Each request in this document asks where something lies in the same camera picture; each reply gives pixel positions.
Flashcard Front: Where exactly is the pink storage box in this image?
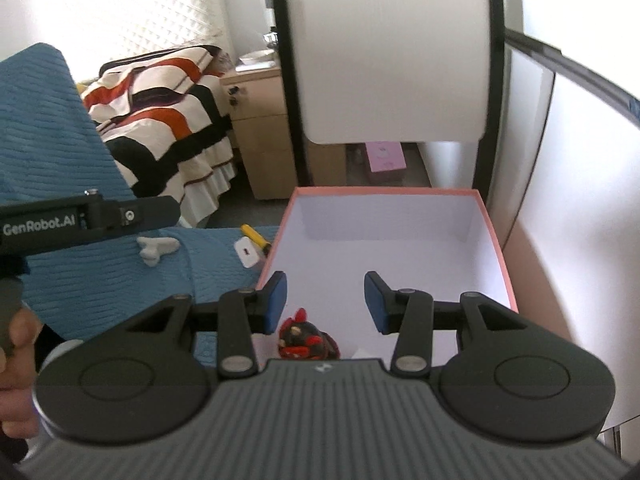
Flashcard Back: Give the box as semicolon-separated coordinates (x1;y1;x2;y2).
254;186;519;362

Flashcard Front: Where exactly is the striped bed blanket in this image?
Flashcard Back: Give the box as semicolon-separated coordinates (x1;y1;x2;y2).
79;45;239;229

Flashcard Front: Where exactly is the dark metal rail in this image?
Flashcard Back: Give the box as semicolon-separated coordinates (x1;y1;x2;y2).
504;27;640;128

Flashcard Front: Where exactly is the white charger plug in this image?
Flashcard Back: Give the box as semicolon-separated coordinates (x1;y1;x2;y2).
233;239;269;270

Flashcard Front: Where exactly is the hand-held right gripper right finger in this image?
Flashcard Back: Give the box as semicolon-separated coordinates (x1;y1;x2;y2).
363;270;529;380

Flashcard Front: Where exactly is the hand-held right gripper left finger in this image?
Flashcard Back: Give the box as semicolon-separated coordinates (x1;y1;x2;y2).
125;270;289;381

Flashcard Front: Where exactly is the blue knitted blanket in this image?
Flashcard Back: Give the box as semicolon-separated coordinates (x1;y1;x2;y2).
0;42;282;363

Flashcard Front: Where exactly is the white quilted headboard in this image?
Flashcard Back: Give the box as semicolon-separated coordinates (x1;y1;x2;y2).
75;0;236;87

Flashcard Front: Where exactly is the small pink carton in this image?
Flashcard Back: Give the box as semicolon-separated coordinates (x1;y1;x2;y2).
364;141;409;187

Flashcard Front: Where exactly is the black red toy figure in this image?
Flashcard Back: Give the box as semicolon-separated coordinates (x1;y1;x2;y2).
277;307;344;361

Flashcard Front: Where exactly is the wooden nightstand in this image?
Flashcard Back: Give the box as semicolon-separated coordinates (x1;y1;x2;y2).
220;62;347;202

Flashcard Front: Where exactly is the person's left hand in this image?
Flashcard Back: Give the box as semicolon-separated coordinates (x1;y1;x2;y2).
0;305;45;442

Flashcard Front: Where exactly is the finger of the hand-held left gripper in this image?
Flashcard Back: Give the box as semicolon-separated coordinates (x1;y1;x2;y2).
102;195;181;237

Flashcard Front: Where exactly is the yellow black screwdriver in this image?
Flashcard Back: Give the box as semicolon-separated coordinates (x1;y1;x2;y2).
240;223;274;257

